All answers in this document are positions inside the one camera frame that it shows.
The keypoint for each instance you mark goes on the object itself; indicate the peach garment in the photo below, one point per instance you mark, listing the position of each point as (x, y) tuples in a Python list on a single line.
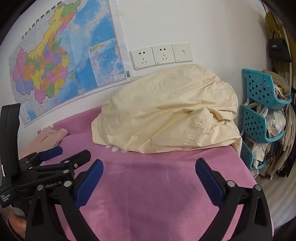
[(46, 139)]

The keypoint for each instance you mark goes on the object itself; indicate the pink blanket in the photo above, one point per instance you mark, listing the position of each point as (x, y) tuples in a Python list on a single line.
[(148, 185)]

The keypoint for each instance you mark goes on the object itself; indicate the colourful wall map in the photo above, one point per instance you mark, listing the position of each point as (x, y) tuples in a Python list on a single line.
[(57, 58)]

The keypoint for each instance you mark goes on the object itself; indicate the clear plastic bags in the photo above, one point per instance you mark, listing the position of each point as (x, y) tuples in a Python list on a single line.
[(274, 122)]

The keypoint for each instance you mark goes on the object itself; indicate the beige clothes in basket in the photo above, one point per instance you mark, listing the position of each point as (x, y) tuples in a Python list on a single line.
[(281, 84)]

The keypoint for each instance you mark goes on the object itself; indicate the black handbag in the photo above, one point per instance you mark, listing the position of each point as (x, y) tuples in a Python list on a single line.
[(278, 48)]

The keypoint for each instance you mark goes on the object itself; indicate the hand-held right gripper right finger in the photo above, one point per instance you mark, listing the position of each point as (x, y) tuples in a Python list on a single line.
[(208, 180)]

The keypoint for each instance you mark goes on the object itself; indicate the person's left hand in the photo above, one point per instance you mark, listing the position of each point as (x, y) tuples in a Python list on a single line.
[(18, 224)]

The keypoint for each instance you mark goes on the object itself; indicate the white wall socket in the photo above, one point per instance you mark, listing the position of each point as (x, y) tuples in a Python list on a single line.
[(163, 55), (142, 58)]

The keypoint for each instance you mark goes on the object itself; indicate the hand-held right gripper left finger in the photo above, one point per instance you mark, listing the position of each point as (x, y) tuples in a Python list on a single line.
[(90, 183)]

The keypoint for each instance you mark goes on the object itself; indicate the teal plastic basket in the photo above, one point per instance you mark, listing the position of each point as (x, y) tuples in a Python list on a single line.
[(247, 156), (253, 125), (259, 88)]

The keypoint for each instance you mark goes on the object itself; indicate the large cream cloth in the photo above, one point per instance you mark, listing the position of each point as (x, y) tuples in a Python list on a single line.
[(166, 109)]

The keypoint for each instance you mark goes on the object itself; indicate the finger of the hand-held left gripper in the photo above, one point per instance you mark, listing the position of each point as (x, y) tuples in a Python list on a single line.
[(53, 151), (78, 158)]

